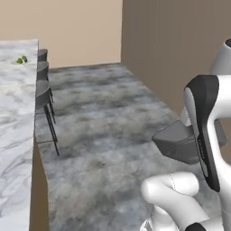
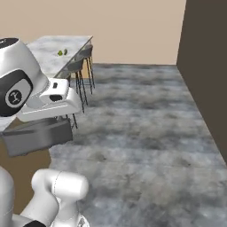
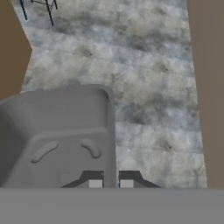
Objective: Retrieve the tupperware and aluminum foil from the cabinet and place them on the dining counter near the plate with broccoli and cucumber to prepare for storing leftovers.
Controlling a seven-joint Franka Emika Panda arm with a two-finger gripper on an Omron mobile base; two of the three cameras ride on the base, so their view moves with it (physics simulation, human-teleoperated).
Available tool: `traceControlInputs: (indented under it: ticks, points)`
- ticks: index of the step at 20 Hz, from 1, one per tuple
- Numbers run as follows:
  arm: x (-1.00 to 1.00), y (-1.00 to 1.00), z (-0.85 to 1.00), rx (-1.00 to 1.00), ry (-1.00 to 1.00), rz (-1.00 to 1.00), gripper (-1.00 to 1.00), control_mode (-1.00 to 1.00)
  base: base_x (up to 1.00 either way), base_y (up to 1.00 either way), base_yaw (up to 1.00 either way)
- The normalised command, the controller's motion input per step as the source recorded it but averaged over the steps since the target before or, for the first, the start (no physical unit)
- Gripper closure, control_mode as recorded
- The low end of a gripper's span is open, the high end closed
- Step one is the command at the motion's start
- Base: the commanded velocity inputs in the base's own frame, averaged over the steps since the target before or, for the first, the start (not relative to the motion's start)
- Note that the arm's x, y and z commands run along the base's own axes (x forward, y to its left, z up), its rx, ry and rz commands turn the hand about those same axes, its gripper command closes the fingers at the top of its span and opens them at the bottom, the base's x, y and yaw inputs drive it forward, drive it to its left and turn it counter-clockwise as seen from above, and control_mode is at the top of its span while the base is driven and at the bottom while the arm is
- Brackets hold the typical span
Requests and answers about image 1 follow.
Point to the green broccoli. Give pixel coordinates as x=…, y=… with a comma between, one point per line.
x=19, y=60

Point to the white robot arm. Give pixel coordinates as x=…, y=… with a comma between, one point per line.
x=224, y=99

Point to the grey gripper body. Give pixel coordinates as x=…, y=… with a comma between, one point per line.
x=177, y=141

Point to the green cucumber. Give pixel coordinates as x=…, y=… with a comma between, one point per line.
x=24, y=58

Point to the grey bar stool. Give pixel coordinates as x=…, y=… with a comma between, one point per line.
x=42, y=55
x=42, y=70
x=42, y=93

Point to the white plate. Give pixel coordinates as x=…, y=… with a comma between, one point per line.
x=15, y=62

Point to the marble-topped brown counter island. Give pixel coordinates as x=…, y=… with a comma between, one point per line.
x=39, y=195

